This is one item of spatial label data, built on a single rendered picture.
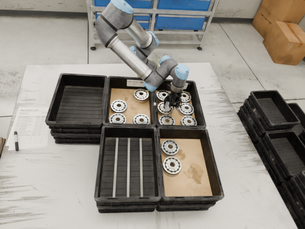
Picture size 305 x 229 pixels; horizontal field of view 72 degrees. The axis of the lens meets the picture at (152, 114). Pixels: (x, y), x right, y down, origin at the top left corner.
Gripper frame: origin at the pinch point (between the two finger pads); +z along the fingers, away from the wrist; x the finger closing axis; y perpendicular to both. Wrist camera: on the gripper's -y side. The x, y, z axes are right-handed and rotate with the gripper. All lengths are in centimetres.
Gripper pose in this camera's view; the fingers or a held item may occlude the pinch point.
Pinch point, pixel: (169, 107)
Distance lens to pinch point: 139.5
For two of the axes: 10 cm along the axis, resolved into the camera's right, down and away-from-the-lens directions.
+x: 9.7, -0.7, 2.1
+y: 1.8, 7.9, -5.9
